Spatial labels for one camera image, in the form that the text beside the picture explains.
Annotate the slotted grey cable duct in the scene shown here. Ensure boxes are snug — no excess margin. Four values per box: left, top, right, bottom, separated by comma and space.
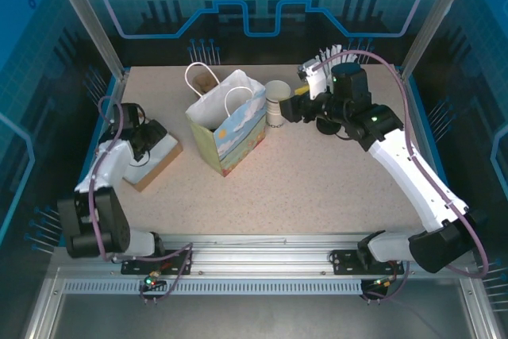
62, 278, 364, 296

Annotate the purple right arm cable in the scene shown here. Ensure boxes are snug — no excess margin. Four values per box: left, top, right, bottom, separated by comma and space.
313, 49, 490, 279

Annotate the brown napkin stack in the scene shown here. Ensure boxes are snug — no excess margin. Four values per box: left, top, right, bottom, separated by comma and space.
133, 142, 184, 193

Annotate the aluminium frame post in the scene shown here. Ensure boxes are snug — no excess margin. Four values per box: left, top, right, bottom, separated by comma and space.
43, 0, 126, 79
399, 0, 475, 79

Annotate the printed paper gift bag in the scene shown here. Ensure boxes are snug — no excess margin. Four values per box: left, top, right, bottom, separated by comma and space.
184, 61, 267, 178

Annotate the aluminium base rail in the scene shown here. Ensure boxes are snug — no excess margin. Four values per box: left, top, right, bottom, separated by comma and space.
55, 233, 475, 277

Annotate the white paper napkin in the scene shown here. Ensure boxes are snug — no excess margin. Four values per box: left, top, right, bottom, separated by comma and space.
125, 132, 179, 186

